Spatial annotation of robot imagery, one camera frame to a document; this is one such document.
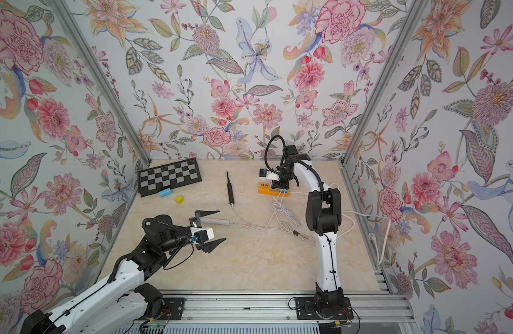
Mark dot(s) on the aluminium mounting rail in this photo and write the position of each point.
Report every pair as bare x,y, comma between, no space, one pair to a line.
273,307

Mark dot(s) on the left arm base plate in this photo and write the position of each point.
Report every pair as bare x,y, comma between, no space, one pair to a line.
166,310

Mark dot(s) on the white pink electric toothbrush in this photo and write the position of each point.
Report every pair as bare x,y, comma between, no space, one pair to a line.
216,221

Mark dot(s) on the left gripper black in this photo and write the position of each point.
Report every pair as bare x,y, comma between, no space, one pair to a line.
208,248

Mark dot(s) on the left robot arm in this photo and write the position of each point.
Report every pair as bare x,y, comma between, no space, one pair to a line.
125,294

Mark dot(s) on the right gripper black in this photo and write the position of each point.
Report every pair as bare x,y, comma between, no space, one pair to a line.
279,184

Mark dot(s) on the orange power strip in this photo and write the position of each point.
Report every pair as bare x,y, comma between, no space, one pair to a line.
265,189

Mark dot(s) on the black electric toothbrush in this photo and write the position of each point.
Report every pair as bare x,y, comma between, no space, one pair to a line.
230,190

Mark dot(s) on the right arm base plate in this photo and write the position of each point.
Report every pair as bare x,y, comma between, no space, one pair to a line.
306,308

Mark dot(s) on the yellow cube block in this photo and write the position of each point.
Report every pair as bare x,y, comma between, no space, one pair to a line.
179,199

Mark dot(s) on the black white checkerboard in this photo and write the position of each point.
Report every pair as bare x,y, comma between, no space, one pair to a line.
168,176

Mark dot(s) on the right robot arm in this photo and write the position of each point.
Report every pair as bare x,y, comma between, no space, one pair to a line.
323,217

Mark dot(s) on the blue cylinder block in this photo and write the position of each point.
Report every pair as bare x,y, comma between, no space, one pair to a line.
165,192

